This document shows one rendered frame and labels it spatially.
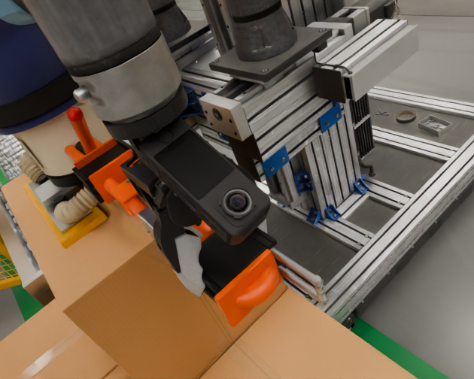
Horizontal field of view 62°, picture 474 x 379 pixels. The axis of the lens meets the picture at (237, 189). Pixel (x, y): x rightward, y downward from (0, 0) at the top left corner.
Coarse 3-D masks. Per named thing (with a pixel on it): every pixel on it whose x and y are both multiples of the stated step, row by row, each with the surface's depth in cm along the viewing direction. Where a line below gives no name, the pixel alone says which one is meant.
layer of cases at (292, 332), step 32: (288, 288) 102; (32, 320) 123; (64, 320) 119; (256, 320) 99; (288, 320) 95; (320, 320) 92; (0, 352) 118; (32, 352) 114; (64, 352) 110; (96, 352) 106; (224, 352) 95; (256, 352) 92; (288, 352) 89; (320, 352) 87; (352, 352) 85
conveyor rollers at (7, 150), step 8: (0, 136) 264; (8, 136) 259; (0, 144) 256; (8, 144) 251; (16, 144) 246; (0, 152) 243; (8, 152) 238; (16, 152) 239; (24, 152) 233; (0, 160) 235; (8, 160) 230; (16, 160) 225; (8, 168) 223; (16, 168) 217; (8, 176) 216; (16, 176) 210; (0, 184) 207; (0, 192) 200; (8, 208) 187; (24, 240) 163
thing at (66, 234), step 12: (72, 192) 88; (36, 204) 90; (48, 216) 84; (84, 216) 79; (96, 216) 79; (60, 228) 79; (72, 228) 78; (84, 228) 78; (60, 240) 76; (72, 240) 77
